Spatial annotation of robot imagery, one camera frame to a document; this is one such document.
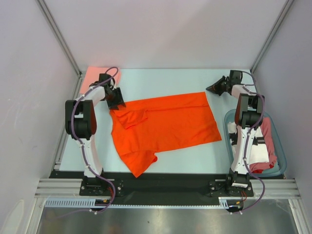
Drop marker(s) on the pink garment in bin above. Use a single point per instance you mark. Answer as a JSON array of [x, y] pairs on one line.
[[258, 168]]

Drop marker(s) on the blue slotted cable duct left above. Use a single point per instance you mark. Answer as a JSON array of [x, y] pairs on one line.
[[76, 203]]

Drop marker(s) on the aluminium frame post right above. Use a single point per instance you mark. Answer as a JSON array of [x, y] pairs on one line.
[[272, 33]]

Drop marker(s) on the blue slotted cable duct right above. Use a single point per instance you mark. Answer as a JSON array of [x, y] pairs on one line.
[[239, 202]]

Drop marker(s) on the orange polo t-shirt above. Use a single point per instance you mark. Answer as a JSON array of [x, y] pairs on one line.
[[143, 128]]

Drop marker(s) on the folded pink t-shirt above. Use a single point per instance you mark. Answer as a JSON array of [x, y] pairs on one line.
[[92, 75]]

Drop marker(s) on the teal plastic laundry bin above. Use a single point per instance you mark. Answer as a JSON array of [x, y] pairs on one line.
[[281, 164]]

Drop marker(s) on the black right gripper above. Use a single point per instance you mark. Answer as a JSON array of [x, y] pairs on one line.
[[215, 87]]

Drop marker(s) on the aluminium frame post left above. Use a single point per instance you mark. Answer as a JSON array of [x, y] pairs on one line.
[[47, 14]]

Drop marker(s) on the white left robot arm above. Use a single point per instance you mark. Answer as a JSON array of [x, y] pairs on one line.
[[81, 122]]

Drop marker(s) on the blue slotted cable duct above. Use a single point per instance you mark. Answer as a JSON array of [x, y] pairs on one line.
[[239, 202], [76, 203]]

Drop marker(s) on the aluminium frame post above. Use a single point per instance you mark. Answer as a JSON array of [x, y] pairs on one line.
[[47, 14], [272, 33]]

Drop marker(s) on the aluminium front rail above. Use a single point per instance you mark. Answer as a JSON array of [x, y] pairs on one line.
[[274, 188]]

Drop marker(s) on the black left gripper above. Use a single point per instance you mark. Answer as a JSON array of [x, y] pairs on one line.
[[118, 101]]

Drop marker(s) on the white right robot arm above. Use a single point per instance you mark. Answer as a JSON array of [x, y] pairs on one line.
[[248, 119]]

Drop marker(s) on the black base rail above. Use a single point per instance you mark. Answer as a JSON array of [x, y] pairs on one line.
[[156, 189]]

